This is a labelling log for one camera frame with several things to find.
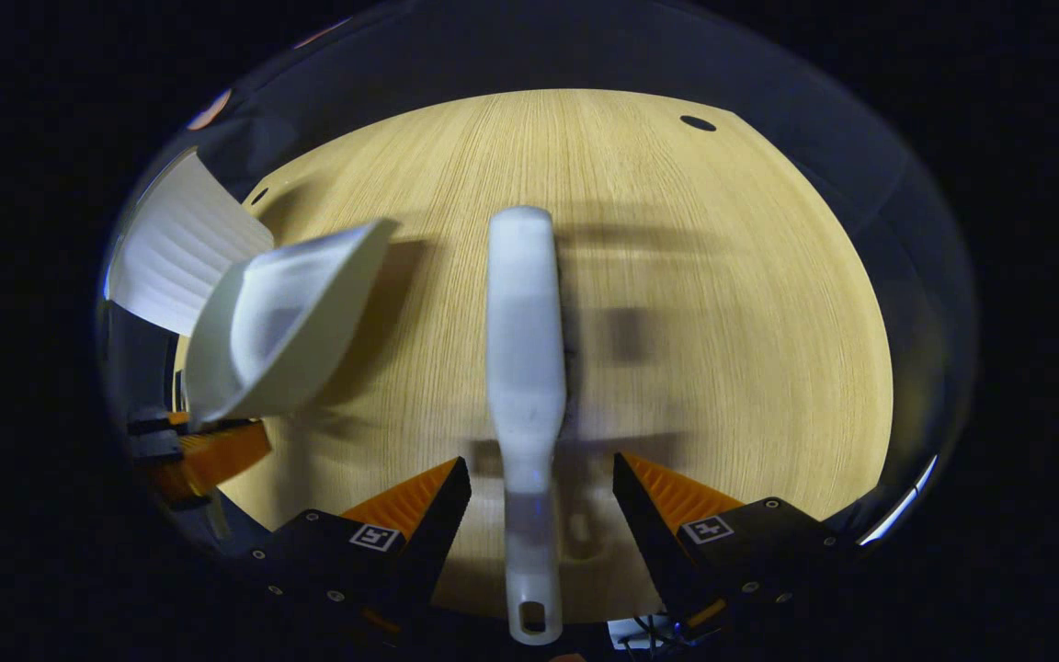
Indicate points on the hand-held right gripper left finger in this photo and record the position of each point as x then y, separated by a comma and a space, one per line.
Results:
433, 542

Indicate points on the small white broom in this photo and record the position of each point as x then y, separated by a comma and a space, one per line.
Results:
525, 322

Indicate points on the white plastic dustpan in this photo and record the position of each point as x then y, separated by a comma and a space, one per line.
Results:
281, 322

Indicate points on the wooden desktop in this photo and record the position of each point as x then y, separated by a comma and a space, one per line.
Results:
723, 322

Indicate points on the white ribbed garbage bin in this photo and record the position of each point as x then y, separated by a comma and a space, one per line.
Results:
180, 248

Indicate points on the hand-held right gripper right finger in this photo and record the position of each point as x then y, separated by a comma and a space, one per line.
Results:
654, 542

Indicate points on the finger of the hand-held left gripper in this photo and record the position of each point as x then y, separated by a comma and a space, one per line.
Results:
217, 455
162, 427

